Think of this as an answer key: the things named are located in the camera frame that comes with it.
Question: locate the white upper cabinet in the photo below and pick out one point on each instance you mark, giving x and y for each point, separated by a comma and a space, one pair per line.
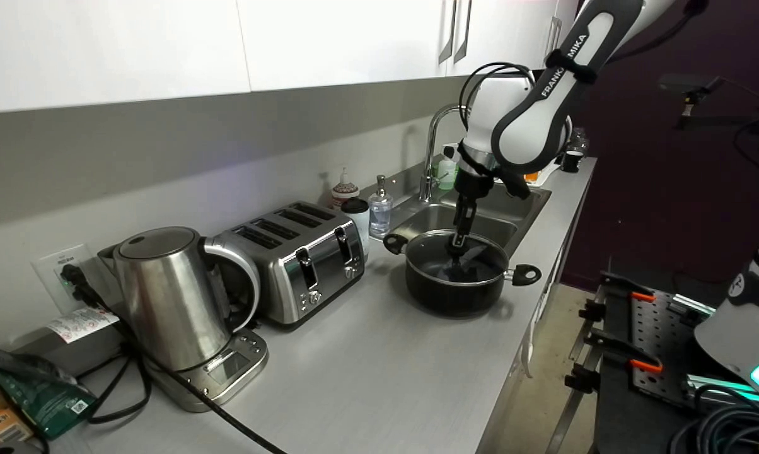
143, 52

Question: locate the grey base cabinet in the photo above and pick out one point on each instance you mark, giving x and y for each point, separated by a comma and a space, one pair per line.
521, 394

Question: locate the white paper tag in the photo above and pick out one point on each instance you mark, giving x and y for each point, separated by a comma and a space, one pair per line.
85, 325

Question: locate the silver kettle base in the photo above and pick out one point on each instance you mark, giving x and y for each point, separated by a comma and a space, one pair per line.
229, 374

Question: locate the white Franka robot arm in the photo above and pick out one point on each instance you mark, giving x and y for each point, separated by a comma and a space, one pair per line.
521, 117

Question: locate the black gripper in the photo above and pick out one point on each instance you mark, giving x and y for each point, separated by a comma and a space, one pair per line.
471, 188

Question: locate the white wall outlet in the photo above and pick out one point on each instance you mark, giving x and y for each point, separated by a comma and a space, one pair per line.
52, 269

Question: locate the grey robot base teal light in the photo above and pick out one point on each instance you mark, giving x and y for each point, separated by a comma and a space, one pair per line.
748, 336

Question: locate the stainless steel electric kettle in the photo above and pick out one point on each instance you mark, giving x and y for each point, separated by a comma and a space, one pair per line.
168, 303

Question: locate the black pegboard table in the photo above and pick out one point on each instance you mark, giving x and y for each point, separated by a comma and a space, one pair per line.
639, 420

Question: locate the chrome gooseneck faucet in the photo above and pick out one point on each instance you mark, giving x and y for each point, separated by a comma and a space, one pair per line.
429, 156

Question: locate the black mug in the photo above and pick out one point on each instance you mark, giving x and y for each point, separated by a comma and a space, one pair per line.
573, 161

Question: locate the white tumbler with black lid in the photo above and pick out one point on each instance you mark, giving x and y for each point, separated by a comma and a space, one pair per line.
357, 222

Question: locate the clear soap dispenser bottle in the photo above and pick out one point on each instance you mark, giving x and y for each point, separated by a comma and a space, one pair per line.
379, 219

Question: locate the black clamp with orange tip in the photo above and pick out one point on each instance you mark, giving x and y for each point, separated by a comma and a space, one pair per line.
644, 296
646, 368

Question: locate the silver four-slot toaster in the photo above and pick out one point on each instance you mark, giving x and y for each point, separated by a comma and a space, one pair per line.
311, 269

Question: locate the glass lid with black knob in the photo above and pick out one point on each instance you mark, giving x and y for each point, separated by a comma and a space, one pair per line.
487, 267

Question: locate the orange container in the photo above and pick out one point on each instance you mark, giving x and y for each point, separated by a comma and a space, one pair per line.
534, 177

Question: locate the green foil packet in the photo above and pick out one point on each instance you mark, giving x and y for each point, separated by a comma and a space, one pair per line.
52, 405

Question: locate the pale green soap bottle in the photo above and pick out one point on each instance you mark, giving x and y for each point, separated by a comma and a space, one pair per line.
448, 175

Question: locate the stainless steel double sink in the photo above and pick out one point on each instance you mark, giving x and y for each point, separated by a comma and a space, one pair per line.
500, 215

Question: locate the black camera on stand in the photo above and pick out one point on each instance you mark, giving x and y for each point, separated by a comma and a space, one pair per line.
687, 85

